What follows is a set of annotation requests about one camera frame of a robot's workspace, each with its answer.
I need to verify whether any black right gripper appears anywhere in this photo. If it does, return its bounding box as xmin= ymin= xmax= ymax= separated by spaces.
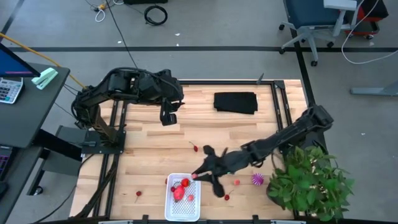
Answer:
xmin=191 ymin=144 xmax=243 ymax=198

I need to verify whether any large red strawberry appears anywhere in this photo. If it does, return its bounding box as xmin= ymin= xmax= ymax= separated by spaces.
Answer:
xmin=173 ymin=185 xmax=186 ymax=203

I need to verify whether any purple spiky ball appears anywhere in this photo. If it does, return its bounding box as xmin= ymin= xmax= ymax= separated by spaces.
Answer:
xmin=251 ymin=172 xmax=265 ymax=187

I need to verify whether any white perforated plastic basket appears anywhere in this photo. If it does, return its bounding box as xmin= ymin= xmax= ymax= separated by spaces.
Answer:
xmin=164 ymin=172 xmax=202 ymax=222

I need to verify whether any black folded cloth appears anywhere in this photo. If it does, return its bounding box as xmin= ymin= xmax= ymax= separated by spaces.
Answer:
xmin=213 ymin=91 xmax=259 ymax=115

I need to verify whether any green potted plant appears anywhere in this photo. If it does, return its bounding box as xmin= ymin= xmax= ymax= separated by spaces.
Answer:
xmin=266 ymin=146 xmax=355 ymax=222

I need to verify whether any black box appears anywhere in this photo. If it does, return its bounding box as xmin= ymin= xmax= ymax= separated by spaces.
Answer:
xmin=123 ymin=0 xmax=169 ymax=5

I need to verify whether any mint green stapler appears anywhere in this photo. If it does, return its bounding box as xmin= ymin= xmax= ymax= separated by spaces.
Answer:
xmin=30 ymin=67 xmax=59 ymax=91

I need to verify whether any black desk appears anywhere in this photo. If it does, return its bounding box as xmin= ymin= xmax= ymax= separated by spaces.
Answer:
xmin=0 ymin=62 xmax=71 ymax=149

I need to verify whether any dark grey lower desk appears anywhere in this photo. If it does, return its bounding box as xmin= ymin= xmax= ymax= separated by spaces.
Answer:
xmin=0 ymin=145 xmax=44 ymax=224

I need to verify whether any white desk calculator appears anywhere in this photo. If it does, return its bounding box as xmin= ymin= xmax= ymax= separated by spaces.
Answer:
xmin=0 ymin=77 xmax=24 ymax=105

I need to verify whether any computer monitor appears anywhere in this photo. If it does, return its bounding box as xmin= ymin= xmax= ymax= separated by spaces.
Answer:
xmin=0 ymin=42 xmax=41 ymax=78

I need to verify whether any black keyboard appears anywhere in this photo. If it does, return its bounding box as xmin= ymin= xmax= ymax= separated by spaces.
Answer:
xmin=0 ymin=146 xmax=13 ymax=181

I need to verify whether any office chair with grey base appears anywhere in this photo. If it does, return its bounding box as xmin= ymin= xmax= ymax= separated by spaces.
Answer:
xmin=278 ymin=0 xmax=358 ymax=67

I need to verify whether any grey table foot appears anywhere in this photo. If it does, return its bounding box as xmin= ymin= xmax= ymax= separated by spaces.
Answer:
xmin=349 ymin=81 xmax=398 ymax=96

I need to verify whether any red wheeled cart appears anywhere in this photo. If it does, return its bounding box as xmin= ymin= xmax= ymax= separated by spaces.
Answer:
xmin=343 ymin=0 xmax=389 ymax=40

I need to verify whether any black aluminium table frame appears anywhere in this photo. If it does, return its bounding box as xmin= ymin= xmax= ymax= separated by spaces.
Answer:
xmin=73 ymin=78 xmax=326 ymax=224

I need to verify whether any long black floor cable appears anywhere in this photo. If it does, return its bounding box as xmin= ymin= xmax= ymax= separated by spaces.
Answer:
xmin=104 ymin=0 xmax=139 ymax=70

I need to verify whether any coiled black cable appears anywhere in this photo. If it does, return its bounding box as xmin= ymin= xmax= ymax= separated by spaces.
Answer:
xmin=143 ymin=4 xmax=169 ymax=27

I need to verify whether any thin black cable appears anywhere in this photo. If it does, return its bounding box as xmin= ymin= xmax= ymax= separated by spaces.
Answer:
xmin=30 ymin=154 xmax=96 ymax=224

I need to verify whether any black desk leg frame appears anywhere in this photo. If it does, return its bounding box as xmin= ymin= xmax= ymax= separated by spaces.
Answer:
xmin=26 ymin=124 xmax=91 ymax=197

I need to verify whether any white looped cable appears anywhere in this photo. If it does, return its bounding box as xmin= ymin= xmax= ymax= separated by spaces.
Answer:
xmin=94 ymin=2 xmax=107 ymax=23

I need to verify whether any yellow hose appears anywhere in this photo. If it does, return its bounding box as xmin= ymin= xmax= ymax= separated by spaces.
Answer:
xmin=0 ymin=32 xmax=87 ymax=90

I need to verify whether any long white cable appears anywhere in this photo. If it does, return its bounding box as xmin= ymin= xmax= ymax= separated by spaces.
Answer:
xmin=340 ymin=0 xmax=398 ymax=65

